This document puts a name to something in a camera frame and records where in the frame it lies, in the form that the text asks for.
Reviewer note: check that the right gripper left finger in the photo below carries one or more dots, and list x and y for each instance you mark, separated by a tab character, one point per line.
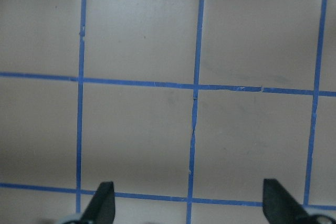
101	208

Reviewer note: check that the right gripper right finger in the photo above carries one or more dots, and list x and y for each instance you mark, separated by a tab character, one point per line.
279	206

